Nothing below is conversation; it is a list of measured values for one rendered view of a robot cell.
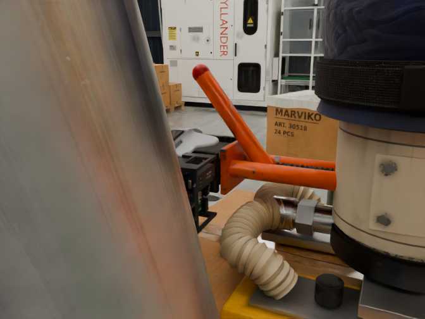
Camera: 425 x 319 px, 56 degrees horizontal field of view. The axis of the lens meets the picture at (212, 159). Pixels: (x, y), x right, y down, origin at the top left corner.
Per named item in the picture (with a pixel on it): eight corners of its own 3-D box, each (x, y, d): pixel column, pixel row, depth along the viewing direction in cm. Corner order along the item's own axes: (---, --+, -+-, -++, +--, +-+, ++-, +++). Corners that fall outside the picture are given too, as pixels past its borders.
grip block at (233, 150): (250, 175, 57) (251, 134, 56) (222, 197, 49) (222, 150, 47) (198, 168, 61) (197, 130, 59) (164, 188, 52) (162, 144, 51)
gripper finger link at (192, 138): (233, 137, 53) (205, 174, 46) (192, 133, 55) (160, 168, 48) (230, 115, 51) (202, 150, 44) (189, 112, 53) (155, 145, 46)
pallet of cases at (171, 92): (184, 108, 814) (184, 62, 788) (158, 116, 724) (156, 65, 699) (135, 105, 861) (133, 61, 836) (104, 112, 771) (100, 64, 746)
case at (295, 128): (406, 177, 205) (418, 99, 194) (376, 199, 176) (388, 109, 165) (302, 156, 244) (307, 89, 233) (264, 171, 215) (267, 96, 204)
